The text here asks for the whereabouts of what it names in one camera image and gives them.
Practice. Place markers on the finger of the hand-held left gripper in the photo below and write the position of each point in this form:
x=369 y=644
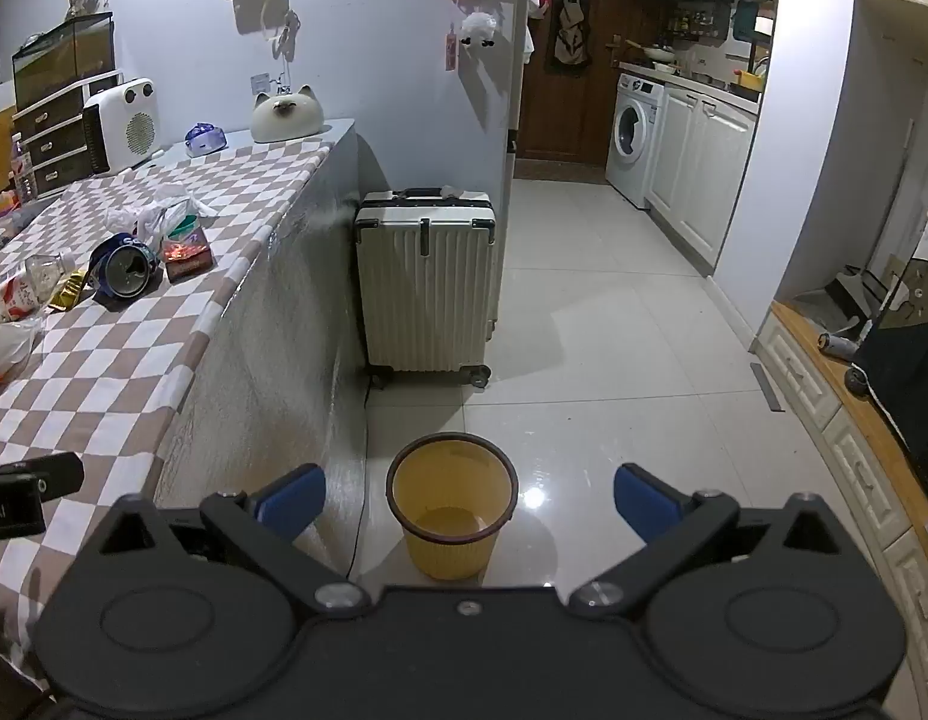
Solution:
x=59 y=474

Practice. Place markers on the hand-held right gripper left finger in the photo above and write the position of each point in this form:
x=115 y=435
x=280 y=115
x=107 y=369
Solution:
x=291 y=499

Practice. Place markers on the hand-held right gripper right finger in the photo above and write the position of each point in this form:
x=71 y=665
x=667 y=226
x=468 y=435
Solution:
x=644 y=499

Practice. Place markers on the white plastic bag red print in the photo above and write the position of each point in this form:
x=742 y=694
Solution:
x=10 y=352

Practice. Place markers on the yellow plastic wastebasket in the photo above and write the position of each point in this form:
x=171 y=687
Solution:
x=434 y=480

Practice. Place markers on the gold foil wrapper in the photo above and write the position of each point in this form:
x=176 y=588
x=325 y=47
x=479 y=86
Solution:
x=68 y=291

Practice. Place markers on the red cigarette pack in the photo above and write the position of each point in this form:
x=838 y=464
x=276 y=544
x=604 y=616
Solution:
x=188 y=259

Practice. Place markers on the brown white checkered tablecloth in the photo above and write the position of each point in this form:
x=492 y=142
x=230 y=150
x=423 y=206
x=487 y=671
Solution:
x=134 y=390

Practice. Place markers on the grey metal floor strip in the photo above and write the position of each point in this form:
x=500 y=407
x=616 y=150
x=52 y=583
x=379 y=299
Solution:
x=768 y=388

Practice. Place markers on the crushed clear plastic bottle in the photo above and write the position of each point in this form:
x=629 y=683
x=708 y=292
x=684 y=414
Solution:
x=21 y=296

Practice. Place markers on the low white cabinet wooden top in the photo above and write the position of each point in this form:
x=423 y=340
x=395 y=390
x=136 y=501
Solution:
x=831 y=420

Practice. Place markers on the crushed blue drink can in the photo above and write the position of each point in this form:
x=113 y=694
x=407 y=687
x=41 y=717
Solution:
x=126 y=270

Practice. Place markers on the white hard-shell suitcase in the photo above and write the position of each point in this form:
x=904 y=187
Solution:
x=426 y=292

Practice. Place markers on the silver spray can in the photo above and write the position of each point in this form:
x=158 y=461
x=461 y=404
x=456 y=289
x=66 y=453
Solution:
x=837 y=345

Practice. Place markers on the large black bag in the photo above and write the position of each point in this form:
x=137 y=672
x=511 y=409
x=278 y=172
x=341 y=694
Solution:
x=906 y=390

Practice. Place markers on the crumpled white tissue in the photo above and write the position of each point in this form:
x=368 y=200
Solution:
x=160 y=202

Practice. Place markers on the clear water bottle red label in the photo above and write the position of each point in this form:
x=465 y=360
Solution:
x=23 y=169

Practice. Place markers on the white drawer unit dark drawers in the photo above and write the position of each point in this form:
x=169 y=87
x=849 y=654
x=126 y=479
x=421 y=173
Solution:
x=51 y=135

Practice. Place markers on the white kitchen base cabinets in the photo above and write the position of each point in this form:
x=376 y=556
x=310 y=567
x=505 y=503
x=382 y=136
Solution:
x=704 y=165

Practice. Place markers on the white space heater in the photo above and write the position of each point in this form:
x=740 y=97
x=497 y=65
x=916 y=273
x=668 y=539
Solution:
x=126 y=127

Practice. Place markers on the blue tissue pack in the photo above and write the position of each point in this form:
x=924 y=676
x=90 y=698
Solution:
x=205 y=141

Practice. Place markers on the white washing machine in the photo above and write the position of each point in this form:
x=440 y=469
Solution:
x=632 y=135

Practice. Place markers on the white cat-shaped ornament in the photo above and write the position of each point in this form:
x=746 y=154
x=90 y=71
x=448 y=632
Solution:
x=287 y=120

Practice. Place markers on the brown wooden door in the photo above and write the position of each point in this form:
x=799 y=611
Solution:
x=576 y=112

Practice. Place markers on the wok on stove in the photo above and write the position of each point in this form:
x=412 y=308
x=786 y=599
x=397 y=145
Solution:
x=662 y=52

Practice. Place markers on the pink hanging tag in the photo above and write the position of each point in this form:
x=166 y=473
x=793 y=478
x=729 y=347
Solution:
x=450 y=49

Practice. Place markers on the glass tank black frame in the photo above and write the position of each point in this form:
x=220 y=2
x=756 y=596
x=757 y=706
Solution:
x=59 y=60

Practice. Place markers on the white wall socket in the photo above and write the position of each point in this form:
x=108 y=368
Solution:
x=261 y=85

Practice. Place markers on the white plush wall toy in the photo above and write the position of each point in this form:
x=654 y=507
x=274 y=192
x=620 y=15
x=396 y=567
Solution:
x=480 y=28

